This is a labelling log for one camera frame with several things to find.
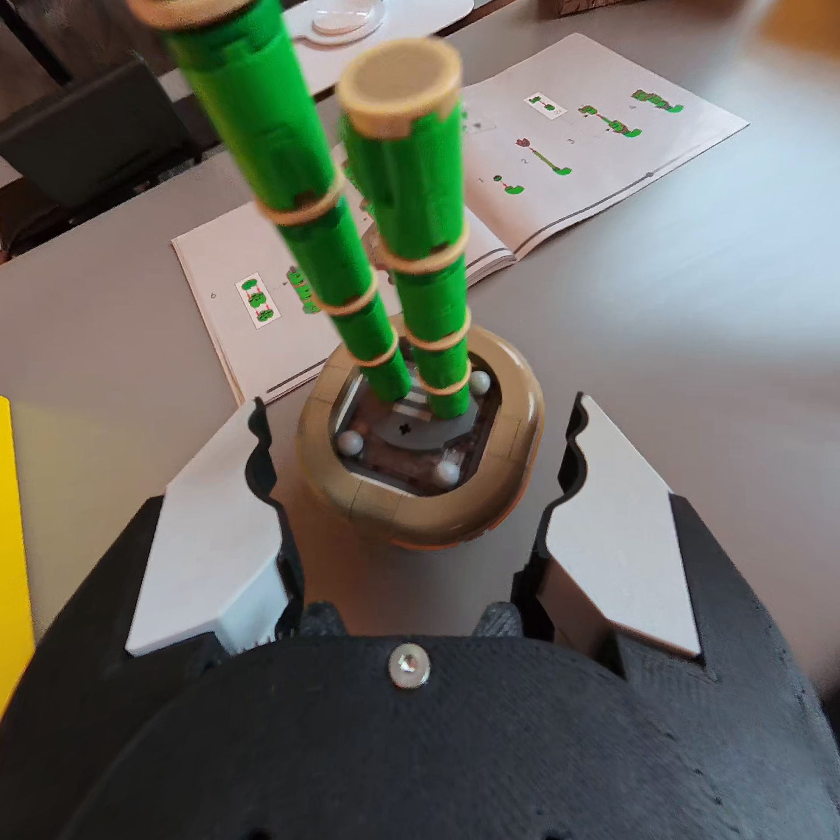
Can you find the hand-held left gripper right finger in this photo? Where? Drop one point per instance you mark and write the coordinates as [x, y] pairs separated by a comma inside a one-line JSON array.
[[617, 558]]

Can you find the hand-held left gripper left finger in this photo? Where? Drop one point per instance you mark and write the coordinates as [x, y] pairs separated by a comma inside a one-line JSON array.
[[210, 558]]

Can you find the short green toy bamboo stalk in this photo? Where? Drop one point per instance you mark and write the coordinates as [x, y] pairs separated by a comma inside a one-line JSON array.
[[407, 197]]

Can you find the long green toy bamboo stalk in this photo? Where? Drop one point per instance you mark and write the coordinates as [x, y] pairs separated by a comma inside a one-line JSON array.
[[262, 131]]

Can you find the grey desk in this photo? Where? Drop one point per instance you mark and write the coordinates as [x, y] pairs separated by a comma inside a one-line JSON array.
[[656, 328]]

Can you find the white instruction booklet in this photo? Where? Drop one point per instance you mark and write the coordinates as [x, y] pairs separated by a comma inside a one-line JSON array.
[[590, 170]]

